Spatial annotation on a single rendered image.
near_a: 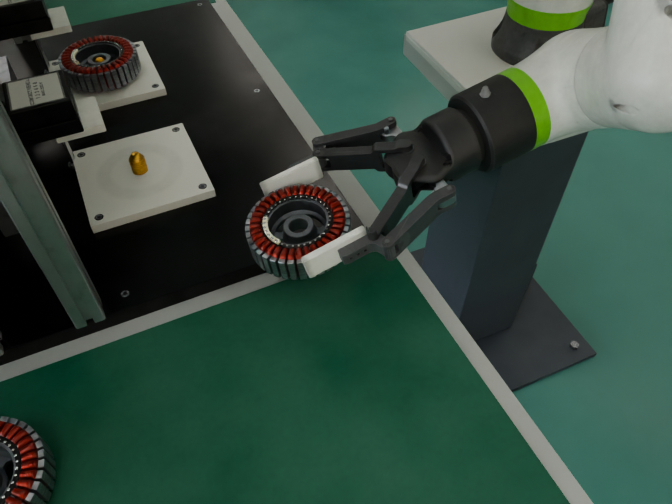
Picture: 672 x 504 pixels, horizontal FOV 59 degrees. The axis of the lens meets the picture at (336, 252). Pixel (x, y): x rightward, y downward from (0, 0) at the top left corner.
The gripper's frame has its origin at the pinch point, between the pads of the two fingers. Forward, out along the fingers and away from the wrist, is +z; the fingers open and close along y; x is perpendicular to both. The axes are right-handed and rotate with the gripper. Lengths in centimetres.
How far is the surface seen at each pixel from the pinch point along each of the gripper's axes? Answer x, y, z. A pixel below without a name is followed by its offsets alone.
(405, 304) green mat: -9.8, -9.4, -6.4
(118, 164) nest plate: -1.3, 23.5, 16.4
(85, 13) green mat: -5, 73, 14
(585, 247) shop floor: -103, 31, -77
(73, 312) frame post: 2.1, 0.8, 24.3
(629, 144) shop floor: -113, 62, -122
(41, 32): 8.9, 42.4, 18.0
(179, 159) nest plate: -3.0, 21.2, 9.2
